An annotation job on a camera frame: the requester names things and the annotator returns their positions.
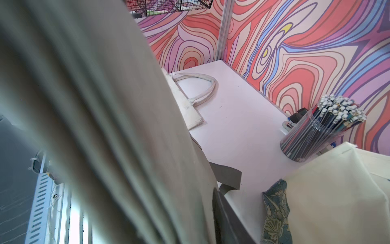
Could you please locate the cream blue-handled tote bag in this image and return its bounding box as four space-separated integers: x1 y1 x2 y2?
262 142 390 244

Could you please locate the cream canvas tote bag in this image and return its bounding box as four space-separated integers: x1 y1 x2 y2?
162 69 218 130

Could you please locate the olive green canvas bag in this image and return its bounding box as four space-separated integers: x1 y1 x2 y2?
1 1 224 244

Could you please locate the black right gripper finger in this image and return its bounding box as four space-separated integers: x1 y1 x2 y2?
212 188 256 244

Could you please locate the black wire basket left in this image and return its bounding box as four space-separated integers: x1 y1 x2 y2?
124 0 213 18

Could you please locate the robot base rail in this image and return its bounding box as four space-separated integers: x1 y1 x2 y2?
24 150 93 244

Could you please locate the black cup of sticks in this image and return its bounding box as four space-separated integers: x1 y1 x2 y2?
280 94 367 162

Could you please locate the aluminium frame post left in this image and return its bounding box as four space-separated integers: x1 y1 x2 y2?
214 0 235 61

